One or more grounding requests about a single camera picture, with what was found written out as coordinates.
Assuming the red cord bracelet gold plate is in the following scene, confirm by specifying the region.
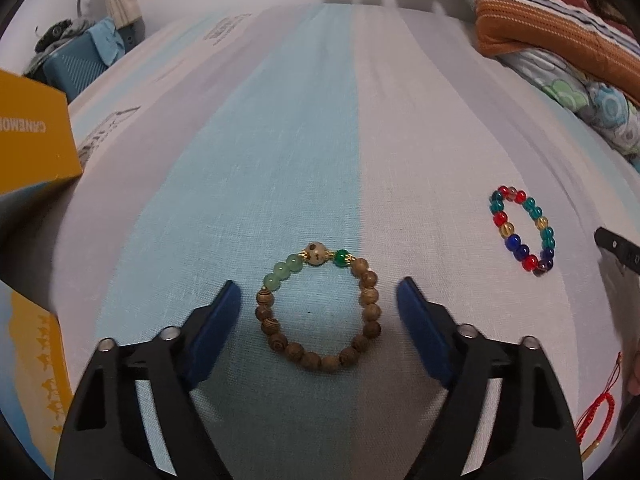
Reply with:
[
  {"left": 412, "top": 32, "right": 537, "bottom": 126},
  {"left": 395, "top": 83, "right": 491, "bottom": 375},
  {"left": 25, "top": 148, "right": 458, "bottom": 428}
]
[{"left": 574, "top": 351, "right": 624, "bottom": 463}]

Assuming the brown wood green bead bracelet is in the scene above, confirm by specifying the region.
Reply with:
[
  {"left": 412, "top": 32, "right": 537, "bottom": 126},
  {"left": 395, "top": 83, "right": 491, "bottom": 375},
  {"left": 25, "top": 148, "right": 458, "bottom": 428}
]
[{"left": 254, "top": 240, "right": 384, "bottom": 374}]

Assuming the person's right hand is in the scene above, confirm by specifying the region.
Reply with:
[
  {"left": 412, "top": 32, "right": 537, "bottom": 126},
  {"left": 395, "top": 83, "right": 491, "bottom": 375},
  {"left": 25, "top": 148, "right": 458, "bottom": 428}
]
[{"left": 625, "top": 349, "right": 640, "bottom": 396}]

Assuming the floral quilt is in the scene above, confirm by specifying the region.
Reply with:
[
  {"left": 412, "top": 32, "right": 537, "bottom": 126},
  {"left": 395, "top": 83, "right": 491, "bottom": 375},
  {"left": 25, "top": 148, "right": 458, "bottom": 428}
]
[{"left": 498, "top": 48, "right": 639, "bottom": 171}]

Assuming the striped orange pillow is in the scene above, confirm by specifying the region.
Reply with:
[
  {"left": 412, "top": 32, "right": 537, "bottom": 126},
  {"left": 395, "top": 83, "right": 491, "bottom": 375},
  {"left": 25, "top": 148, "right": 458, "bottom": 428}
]
[{"left": 473, "top": 0, "right": 639, "bottom": 102}]

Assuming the blue yellow cardboard box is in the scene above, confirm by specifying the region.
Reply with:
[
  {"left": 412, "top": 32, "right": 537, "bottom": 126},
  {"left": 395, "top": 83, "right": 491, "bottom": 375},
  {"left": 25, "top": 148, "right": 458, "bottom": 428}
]
[{"left": 1, "top": 72, "right": 82, "bottom": 479}]

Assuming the striped bed sheet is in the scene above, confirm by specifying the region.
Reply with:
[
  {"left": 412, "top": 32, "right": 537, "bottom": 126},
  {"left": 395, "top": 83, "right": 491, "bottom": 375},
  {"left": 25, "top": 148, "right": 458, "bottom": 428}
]
[{"left": 49, "top": 4, "right": 639, "bottom": 479}]

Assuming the teal suitcase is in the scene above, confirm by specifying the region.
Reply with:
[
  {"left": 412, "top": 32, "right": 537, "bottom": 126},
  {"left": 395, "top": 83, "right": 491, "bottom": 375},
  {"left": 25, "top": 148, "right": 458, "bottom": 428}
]
[{"left": 42, "top": 18, "right": 126, "bottom": 103}]

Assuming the multicolour glass bead bracelet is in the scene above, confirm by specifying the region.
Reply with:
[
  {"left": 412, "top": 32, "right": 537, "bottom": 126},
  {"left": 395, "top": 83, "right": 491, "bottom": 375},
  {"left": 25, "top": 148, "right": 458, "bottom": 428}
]
[{"left": 488, "top": 184, "right": 558, "bottom": 278}]

